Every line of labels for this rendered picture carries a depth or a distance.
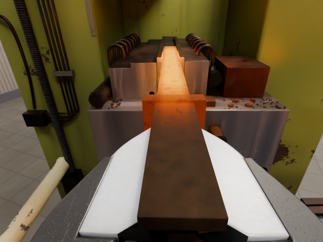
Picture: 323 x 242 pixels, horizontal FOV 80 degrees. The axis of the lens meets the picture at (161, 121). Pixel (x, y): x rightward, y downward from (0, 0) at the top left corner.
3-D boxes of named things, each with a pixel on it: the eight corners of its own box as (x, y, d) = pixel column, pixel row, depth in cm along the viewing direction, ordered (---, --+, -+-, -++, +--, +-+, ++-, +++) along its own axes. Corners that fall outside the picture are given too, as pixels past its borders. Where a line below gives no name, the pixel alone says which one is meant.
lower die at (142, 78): (205, 98, 41) (209, 56, 37) (112, 98, 42) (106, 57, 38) (188, 58, 78) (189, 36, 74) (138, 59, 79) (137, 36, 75)
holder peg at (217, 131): (226, 148, 35) (228, 136, 34) (211, 148, 35) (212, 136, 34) (220, 136, 39) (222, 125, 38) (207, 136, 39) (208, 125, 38)
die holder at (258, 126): (244, 247, 57) (291, 110, 36) (116, 244, 58) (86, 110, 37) (209, 139, 106) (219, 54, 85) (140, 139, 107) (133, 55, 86)
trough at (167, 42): (183, 64, 38) (184, 56, 37) (156, 64, 38) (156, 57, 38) (176, 40, 75) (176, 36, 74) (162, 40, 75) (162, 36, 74)
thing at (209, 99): (191, 106, 38) (192, 100, 37) (191, 100, 40) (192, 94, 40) (215, 107, 37) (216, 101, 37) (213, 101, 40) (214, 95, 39)
